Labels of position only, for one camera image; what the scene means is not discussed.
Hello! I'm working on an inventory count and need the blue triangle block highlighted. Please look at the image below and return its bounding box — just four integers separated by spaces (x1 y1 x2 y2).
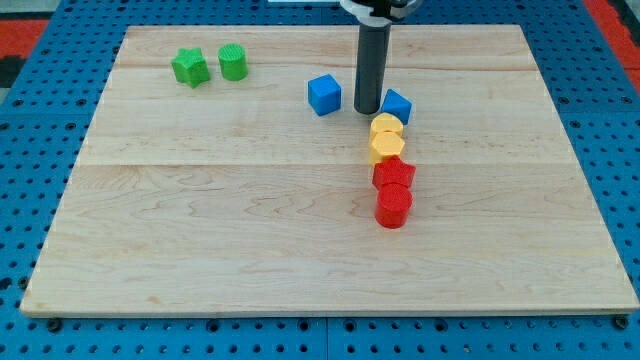
381 89 413 125

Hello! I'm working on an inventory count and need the yellow hexagon block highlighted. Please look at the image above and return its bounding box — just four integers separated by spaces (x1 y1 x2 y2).
369 131 405 165

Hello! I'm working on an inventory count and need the red star block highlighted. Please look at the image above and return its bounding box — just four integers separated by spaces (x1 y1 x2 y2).
372 155 416 190

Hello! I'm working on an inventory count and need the blue cube block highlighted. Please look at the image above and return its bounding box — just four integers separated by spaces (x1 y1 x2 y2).
307 74 342 116

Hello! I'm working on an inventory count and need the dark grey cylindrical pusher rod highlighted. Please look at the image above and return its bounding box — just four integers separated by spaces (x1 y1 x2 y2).
354 24 391 114

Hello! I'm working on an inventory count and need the red cylinder block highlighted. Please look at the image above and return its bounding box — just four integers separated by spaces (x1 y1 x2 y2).
375 183 413 229

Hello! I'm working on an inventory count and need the green star block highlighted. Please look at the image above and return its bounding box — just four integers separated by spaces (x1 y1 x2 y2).
171 47 211 88

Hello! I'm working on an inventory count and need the green cylinder block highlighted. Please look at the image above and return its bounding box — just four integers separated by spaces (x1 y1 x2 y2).
218 43 248 81

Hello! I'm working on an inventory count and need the light wooden board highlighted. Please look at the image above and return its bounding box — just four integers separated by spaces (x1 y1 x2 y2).
21 25 639 318

